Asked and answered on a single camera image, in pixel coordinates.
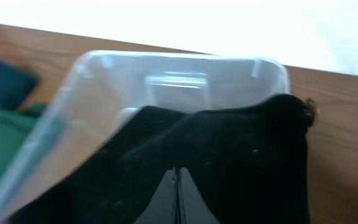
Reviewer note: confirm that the clear plastic storage bin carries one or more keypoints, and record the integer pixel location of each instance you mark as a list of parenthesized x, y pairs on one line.
[(105, 88)]

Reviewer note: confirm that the black glittery garment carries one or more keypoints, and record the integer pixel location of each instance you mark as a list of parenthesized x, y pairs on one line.
[(249, 165)]

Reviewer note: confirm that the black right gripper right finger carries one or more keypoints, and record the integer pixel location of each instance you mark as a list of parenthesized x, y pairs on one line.
[(191, 207)]

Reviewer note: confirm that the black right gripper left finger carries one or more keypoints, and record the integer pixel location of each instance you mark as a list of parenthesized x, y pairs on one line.
[(162, 208)]

